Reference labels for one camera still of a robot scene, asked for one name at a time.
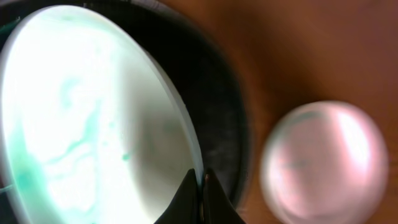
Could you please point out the pale green plate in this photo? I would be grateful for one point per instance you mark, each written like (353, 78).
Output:
(92, 128)

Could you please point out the white plate with green streak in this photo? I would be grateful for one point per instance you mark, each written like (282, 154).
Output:
(324, 162)

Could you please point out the round black tray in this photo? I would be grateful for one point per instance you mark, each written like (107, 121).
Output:
(204, 81)

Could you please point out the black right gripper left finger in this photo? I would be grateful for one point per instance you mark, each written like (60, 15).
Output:
(183, 209)

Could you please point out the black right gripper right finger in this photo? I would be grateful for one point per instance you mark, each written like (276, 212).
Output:
(217, 209)

